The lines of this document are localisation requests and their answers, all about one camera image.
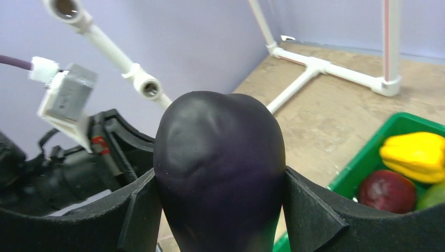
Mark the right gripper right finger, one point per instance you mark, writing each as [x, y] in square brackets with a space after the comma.
[318, 219]

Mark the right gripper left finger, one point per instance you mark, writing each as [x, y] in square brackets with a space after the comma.
[125, 220]

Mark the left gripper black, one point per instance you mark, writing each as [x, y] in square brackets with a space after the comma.
[58, 178]

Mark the dark red apple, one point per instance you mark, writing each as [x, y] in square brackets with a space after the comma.
[388, 191]

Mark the purple eggplant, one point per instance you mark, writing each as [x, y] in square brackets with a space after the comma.
[219, 162]

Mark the green orange mango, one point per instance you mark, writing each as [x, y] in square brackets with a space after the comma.
[433, 196]

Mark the yellow bell pepper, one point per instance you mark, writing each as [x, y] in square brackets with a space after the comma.
[418, 156]

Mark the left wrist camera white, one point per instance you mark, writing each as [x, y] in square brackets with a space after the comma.
[67, 92]

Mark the white PVC pipe frame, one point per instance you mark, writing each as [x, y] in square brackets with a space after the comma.
[73, 14]

